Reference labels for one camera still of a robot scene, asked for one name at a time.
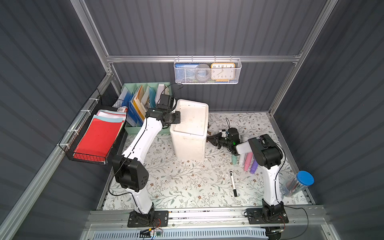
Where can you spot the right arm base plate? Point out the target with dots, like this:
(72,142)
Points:
(257,216)

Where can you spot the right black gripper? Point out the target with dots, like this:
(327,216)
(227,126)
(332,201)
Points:
(219,140)

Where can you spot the aluminium mounting rail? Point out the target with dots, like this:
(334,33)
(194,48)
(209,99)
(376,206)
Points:
(233,215)

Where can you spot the black white marker pen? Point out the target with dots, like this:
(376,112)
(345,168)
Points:
(233,184)

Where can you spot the white microphone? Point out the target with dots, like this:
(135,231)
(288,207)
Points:
(241,160)

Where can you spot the black wire tray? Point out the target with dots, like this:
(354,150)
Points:
(96,106)

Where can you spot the blue lid clear jar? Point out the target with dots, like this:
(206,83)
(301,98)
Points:
(297,183)

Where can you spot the grey tape roll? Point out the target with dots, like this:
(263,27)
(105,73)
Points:
(203,73)

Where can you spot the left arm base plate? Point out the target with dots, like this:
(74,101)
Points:
(152,219)

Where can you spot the purple microphone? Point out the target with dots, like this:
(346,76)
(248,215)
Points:
(254,167)

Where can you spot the blue box in basket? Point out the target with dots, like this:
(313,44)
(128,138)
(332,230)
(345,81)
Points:
(185,72)

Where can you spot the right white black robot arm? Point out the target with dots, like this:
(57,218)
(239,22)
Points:
(268,156)

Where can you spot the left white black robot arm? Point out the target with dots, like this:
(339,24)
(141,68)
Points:
(129,169)

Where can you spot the green microphone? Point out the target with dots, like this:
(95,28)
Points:
(234,160)

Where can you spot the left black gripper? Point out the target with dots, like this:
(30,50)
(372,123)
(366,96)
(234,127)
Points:
(174,117)

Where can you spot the yellow analog clock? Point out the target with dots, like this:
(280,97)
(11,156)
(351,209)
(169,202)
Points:
(223,72)

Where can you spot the white plastic drawer unit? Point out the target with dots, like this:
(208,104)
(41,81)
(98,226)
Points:
(190,135)

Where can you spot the red paper folder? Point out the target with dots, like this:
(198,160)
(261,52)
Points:
(98,139)

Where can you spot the pink microphone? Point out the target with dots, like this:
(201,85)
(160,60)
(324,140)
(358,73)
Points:
(248,162)

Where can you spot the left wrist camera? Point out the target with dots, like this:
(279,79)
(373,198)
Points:
(166,103)

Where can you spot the green plastic file organizer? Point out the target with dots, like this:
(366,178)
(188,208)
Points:
(138,98)

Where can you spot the white wire wall basket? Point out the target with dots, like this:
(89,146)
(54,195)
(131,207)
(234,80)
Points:
(209,61)

